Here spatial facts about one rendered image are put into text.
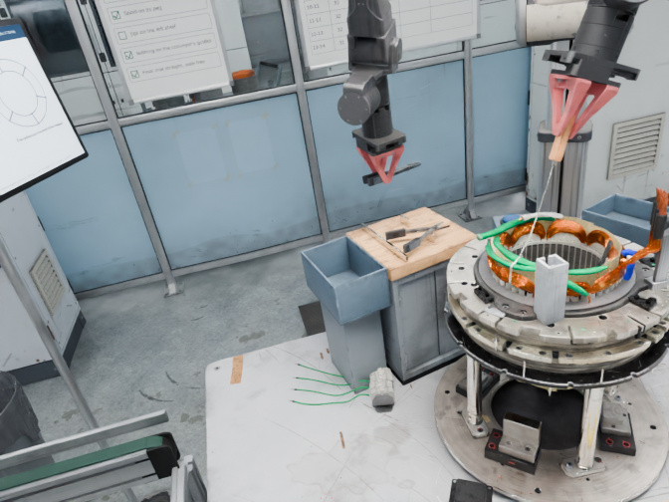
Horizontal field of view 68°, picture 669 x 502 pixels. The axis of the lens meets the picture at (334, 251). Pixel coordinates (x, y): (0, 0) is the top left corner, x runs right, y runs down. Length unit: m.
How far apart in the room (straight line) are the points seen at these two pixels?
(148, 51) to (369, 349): 2.12
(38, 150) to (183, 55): 1.57
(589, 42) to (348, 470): 0.75
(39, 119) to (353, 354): 0.89
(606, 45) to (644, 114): 2.59
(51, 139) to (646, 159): 3.00
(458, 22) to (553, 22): 1.99
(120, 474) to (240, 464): 0.29
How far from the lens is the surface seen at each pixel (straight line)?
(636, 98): 3.24
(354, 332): 0.98
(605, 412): 0.99
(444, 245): 0.97
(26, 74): 1.38
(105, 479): 1.21
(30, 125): 1.33
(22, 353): 2.87
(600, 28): 0.73
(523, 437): 0.92
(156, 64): 2.80
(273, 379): 1.15
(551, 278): 0.68
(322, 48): 2.86
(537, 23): 1.15
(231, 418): 1.10
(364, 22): 0.86
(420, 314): 1.01
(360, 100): 0.84
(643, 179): 3.48
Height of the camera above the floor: 1.54
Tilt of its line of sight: 28 degrees down
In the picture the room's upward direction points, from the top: 9 degrees counter-clockwise
